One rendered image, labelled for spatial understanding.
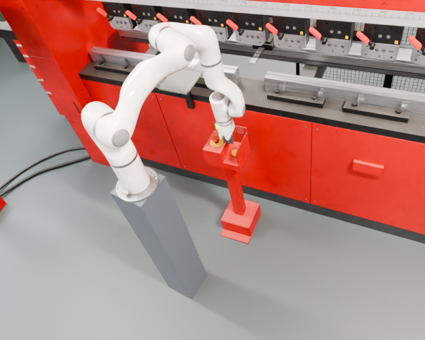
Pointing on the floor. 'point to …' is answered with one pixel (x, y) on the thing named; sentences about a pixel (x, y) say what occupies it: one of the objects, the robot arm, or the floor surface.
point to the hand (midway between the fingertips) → (230, 139)
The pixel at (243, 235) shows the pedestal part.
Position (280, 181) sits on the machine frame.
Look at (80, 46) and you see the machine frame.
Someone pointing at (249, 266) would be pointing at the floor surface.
